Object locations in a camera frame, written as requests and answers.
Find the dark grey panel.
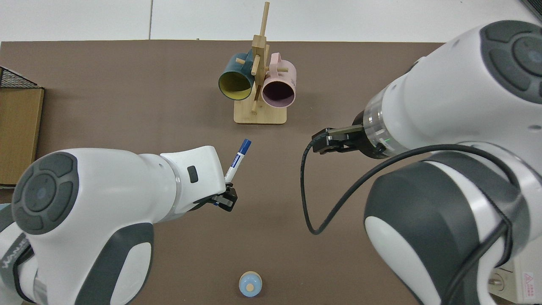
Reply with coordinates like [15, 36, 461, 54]
[520, 0, 542, 22]

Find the blue and white marker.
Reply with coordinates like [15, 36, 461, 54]
[224, 139, 252, 183]

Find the brown table cloth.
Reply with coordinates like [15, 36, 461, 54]
[0, 40, 449, 305]

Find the small blue round thing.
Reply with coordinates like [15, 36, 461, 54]
[239, 271, 263, 297]

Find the wooden cup stand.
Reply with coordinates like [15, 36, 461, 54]
[234, 1, 288, 125]

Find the dark blue mug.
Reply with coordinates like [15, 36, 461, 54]
[218, 52, 255, 101]

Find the black wire basket wooden floor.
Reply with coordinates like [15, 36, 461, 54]
[0, 66, 45, 189]

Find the pink mug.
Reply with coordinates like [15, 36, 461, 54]
[261, 53, 297, 108]

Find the pale toaster oven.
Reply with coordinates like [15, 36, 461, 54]
[487, 254, 542, 305]

